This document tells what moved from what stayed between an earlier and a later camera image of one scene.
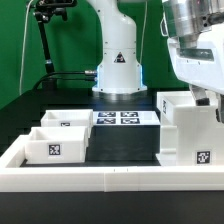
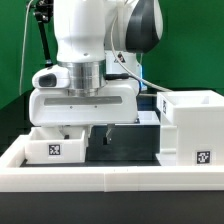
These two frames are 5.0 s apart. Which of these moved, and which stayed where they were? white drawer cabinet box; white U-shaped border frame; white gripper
Moved: white gripper
Stayed: white U-shaped border frame; white drawer cabinet box
